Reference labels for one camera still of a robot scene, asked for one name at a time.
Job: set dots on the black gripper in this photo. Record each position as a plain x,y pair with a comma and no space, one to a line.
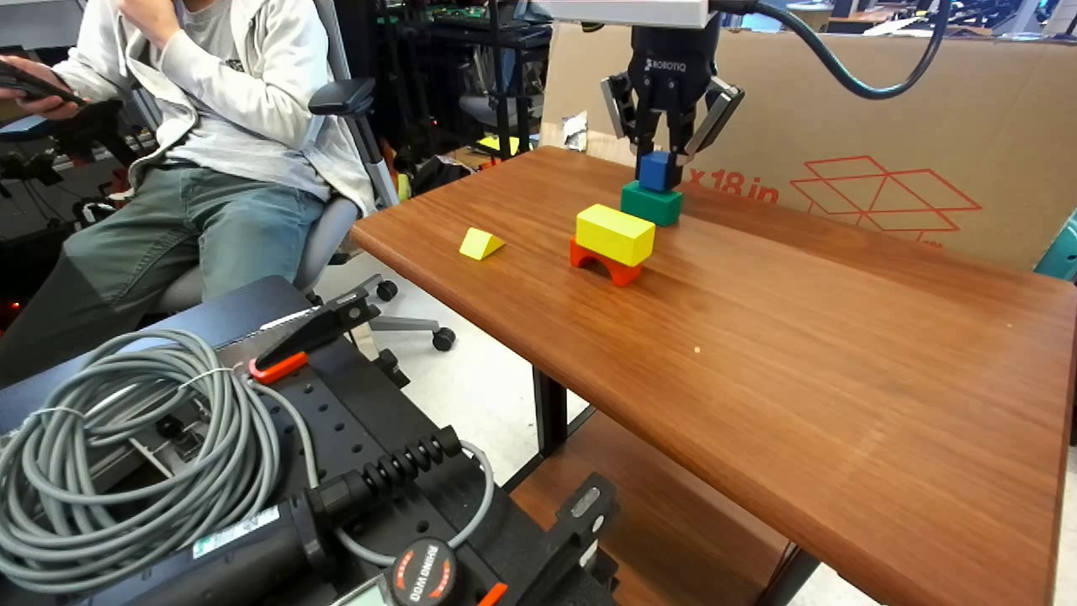
673,55

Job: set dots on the blue cube block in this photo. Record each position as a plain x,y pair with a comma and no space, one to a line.
659,174

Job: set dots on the yellow rectangular block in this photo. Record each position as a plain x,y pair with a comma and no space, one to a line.
614,235

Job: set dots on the red arch block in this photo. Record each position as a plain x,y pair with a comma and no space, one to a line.
627,273

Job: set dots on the black handheld device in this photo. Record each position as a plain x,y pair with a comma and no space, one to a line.
34,81

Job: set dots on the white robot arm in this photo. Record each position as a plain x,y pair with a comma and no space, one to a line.
627,11

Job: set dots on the person left hand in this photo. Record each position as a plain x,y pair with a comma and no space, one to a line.
153,15

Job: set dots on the person right hand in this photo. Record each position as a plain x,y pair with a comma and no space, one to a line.
44,109

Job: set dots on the green block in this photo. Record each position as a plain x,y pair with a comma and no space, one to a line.
650,207

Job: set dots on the small yellow floor object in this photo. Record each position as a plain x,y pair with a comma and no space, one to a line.
493,142

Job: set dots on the black equipment rack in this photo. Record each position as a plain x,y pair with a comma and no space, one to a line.
449,70

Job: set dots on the yellow wedge block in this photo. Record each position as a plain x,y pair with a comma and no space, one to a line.
479,243

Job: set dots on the large cardboard box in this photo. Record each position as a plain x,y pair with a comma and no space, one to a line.
896,124

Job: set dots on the grey office chair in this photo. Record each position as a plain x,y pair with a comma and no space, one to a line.
331,232

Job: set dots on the wooden table lower shelf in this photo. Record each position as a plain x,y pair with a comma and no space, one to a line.
662,516

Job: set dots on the green plastic bin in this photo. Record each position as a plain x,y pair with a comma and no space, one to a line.
1062,255

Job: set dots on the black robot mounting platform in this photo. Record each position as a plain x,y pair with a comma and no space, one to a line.
357,410

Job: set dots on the seated person grey hoodie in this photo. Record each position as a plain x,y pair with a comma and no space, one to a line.
224,104

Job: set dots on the black clamp round orange knob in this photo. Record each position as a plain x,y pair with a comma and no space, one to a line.
560,541

